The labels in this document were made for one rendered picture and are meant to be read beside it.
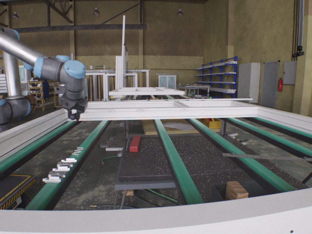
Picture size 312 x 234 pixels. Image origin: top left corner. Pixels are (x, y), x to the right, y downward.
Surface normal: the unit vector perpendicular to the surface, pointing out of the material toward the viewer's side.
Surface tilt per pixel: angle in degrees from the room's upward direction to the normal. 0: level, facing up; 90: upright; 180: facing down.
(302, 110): 90
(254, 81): 90
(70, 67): 43
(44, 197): 0
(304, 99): 90
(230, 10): 90
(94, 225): 0
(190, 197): 0
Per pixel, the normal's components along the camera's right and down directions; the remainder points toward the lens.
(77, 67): 0.41, -0.61
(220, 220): 0.00, -0.98
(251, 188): 0.08, 0.19
